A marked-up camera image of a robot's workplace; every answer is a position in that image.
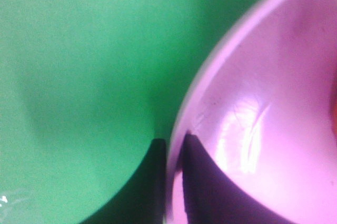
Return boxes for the pink round plate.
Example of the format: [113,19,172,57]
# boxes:
[165,0,336,223]

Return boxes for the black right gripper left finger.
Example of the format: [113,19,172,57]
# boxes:
[81,138,166,224]

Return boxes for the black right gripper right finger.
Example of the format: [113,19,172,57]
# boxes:
[182,134,289,223]

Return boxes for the burger with lettuce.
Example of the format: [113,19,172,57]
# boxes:
[331,75,336,138]

